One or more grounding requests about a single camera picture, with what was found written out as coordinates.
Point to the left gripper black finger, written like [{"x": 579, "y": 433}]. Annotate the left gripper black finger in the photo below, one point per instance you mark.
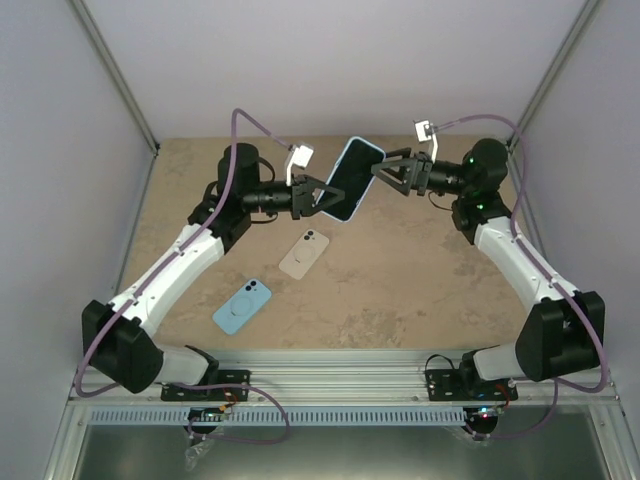
[
  {"x": 316, "y": 199},
  {"x": 316, "y": 187}
]

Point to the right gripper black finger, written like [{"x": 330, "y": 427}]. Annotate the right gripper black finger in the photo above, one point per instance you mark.
[
  {"x": 399, "y": 154},
  {"x": 398, "y": 174}
]

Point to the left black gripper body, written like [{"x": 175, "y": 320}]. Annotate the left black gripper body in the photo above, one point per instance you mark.
[{"x": 298, "y": 198}]

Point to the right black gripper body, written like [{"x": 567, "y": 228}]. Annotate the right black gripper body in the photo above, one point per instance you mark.
[{"x": 422, "y": 173}]

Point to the black smartphone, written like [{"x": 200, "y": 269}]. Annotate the black smartphone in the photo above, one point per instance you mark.
[{"x": 350, "y": 180}]

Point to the light blue phone case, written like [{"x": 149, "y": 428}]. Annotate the light blue phone case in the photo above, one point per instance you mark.
[{"x": 357, "y": 200}]

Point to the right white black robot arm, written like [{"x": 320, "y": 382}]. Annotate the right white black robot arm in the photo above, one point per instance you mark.
[{"x": 564, "y": 329}]

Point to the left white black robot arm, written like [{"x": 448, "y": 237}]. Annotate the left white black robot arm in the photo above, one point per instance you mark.
[{"x": 118, "y": 336}]

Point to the beige phone case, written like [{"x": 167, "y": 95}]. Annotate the beige phone case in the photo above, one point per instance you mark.
[{"x": 303, "y": 254}]

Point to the blue phone case on table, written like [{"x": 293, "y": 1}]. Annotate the blue phone case on table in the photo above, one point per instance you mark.
[{"x": 242, "y": 306}]

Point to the left circuit board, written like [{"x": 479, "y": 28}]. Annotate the left circuit board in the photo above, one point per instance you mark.
[{"x": 210, "y": 414}]

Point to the circuit board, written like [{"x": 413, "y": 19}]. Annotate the circuit board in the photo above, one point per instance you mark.
[
  {"x": 485, "y": 413},
  {"x": 210, "y": 414}
]

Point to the right circuit board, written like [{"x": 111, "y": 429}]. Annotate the right circuit board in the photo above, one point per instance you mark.
[{"x": 485, "y": 413}]

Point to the clear plastic bag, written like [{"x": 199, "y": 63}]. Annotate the clear plastic bag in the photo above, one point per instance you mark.
[{"x": 196, "y": 450}]

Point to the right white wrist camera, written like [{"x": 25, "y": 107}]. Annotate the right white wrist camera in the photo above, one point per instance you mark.
[{"x": 425, "y": 132}]

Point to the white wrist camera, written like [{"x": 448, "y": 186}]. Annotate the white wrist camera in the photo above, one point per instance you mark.
[
  {"x": 299, "y": 156},
  {"x": 425, "y": 132}
]

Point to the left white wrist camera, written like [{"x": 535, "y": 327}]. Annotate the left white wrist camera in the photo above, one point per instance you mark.
[{"x": 299, "y": 156}]

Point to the left aluminium corner post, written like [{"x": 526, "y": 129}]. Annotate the left aluminium corner post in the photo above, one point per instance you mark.
[{"x": 97, "y": 41}]

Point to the aluminium corner post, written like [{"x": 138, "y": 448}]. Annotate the aluminium corner post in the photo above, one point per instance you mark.
[
  {"x": 97, "y": 41},
  {"x": 569, "y": 43}
]

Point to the aluminium rail frame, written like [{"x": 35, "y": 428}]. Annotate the aluminium rail frame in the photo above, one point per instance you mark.
[{"x": 396, "y": 284}]

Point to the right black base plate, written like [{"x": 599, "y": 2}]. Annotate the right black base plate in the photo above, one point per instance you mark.
[{"x": 447, "y": 382}]

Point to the right aluminium corner post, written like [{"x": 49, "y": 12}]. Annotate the right aluminium corner post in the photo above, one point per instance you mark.
[{"x": 569, "y": 43}]

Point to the blue slotted cable duct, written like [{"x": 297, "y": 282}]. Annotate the blue slotted cable duct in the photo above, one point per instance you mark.
[{"x": 295, "y": 416}]

